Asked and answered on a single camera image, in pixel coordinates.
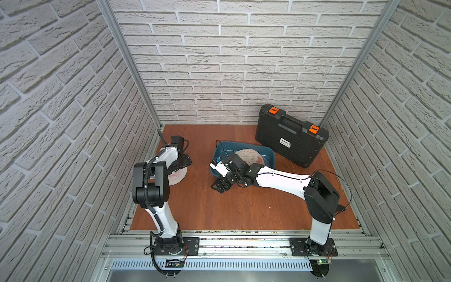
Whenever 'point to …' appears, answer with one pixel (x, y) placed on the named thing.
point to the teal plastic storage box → (222, 149)
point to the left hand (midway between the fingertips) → (182, 163)
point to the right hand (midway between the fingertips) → (218, 180)
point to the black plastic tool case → (288, 138)
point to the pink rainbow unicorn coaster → (177, 176)
